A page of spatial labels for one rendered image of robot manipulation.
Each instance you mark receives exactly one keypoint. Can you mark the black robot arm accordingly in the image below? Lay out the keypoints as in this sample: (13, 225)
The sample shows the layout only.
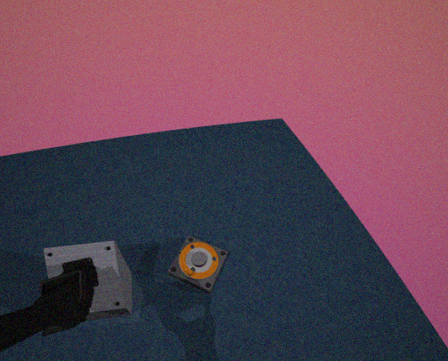
(63, 302)

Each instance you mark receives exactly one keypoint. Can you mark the orange round plate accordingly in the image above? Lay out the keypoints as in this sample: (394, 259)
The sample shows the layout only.
(200, 273)

